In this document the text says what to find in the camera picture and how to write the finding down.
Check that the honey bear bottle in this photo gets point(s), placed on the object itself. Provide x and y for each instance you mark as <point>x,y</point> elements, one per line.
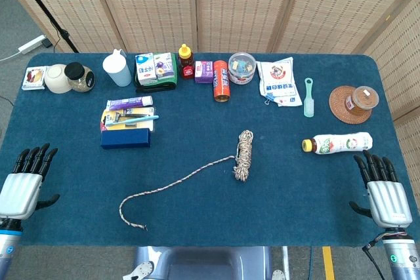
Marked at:
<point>186,63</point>

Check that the blue binder clip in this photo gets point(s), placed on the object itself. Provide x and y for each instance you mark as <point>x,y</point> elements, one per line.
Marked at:
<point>269,97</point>

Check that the mint green brush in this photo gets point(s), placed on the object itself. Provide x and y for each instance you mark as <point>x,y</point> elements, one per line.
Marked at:
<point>308,103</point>

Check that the black power adapter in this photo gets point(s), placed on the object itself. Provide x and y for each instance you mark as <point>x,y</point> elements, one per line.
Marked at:
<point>47,43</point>

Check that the glass jar with black lid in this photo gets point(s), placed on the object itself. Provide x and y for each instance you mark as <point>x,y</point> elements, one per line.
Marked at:
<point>82,81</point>

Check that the white power strip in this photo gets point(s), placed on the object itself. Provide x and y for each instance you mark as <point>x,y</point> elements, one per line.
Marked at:
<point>31,44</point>

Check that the light blue plastic cup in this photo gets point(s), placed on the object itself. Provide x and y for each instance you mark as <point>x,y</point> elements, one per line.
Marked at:
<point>118,73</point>

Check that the light blue toothbrush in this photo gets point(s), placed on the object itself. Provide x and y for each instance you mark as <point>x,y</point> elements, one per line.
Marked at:
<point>138,119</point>

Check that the white and blue milk carton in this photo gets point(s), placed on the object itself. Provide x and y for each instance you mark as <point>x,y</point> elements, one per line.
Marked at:
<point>146,70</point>

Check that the orange cylindrical can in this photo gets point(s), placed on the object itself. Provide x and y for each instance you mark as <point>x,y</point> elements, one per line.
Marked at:
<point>221,83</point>

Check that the razor in yellow blister pack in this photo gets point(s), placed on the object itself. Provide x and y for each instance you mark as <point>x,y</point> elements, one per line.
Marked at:
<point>144,126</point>

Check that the white sugar bag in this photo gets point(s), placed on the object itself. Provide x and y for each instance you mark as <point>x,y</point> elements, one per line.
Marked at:
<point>279,80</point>

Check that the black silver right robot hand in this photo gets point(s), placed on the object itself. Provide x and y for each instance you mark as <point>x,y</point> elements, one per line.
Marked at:
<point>388,201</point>

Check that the small white snack box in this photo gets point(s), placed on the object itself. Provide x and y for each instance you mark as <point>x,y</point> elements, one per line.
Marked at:
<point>34,76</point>

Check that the white drink bottle yellow cap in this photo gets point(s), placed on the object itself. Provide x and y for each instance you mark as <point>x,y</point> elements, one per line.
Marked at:
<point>341,144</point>

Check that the clear round tub of clips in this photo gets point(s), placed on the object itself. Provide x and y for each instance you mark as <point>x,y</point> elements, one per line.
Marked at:
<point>242,68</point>

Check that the dark blue rectangular box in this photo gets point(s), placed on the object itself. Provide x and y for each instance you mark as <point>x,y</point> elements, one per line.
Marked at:
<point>126,139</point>

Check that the bamboo folding screen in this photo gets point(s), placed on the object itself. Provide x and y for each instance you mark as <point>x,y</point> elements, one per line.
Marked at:
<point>229,4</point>

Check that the woven rattan coaster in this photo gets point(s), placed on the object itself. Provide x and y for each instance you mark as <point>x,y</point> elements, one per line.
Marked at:
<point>338,103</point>

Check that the white ceramic bowl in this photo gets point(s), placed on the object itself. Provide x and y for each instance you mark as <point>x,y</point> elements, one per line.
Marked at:
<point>55,78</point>

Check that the purple toothpaste tube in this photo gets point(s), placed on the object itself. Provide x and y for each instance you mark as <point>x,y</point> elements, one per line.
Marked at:
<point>128,103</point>

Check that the white and purple drink carton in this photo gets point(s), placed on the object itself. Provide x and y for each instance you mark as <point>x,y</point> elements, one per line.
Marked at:
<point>162,67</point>

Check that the clear jar with brown contents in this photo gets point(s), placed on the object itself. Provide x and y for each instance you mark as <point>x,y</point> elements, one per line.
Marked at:
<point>361,99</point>

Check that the blue grey robot torso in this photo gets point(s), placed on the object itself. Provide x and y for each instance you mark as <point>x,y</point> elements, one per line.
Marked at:
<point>203,263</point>

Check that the small purple box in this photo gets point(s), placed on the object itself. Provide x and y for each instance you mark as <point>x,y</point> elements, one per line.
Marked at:
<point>203,71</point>

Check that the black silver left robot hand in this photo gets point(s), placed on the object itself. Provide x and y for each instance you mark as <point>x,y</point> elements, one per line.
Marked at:
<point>19,191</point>

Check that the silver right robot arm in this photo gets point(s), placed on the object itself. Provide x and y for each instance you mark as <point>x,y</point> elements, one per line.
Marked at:
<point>402,257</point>

